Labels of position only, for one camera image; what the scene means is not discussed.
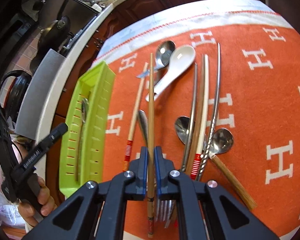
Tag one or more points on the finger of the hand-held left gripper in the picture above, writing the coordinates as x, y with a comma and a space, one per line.
56, 135

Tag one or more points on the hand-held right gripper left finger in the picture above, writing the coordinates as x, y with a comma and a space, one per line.
143, 175

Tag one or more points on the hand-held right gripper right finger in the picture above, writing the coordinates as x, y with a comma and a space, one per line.
158, 175

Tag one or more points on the large embossed steel spoon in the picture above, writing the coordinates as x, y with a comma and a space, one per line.
85, 106

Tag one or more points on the steel fork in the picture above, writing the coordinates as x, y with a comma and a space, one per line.
143, 125

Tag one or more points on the slim metal spoon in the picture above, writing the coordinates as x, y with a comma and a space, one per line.
182, 130

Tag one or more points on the twisted steel chopstick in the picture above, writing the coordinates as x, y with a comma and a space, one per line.
206, 150

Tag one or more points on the green plastic utensil tray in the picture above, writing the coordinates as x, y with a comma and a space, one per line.
102, 100

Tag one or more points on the light wooden chopstick red bands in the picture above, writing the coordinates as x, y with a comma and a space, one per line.
136, 115

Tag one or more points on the wooden chopstick dark banded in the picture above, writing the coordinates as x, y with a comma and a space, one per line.
151, 100

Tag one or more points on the plain steel chopstick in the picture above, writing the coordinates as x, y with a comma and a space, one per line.
192, 100

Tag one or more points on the tan chopstick red bands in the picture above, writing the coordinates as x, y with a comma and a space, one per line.
198, 100

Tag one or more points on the white ceramic spoon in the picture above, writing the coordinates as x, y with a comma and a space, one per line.
180, 57

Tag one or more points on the small steel soup spoon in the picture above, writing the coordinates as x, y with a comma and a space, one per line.
165, 51

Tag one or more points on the person's left hand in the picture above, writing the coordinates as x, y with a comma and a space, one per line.
48, 202

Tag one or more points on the white kitchen countertop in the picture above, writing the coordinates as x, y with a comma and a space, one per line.
53, 110

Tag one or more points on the small steel splash panel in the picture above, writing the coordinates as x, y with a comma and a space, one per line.
40, 92

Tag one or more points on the printed plastic bag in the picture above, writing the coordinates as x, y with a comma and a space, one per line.
5, 212

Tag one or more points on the black pressure cooker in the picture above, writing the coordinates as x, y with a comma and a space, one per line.
17, 92

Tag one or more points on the orange printed blanket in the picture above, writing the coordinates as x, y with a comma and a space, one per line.
252, 105

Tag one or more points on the large steel stove guard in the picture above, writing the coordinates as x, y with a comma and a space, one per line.
75, 12

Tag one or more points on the white mug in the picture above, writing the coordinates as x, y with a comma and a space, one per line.
96, 5

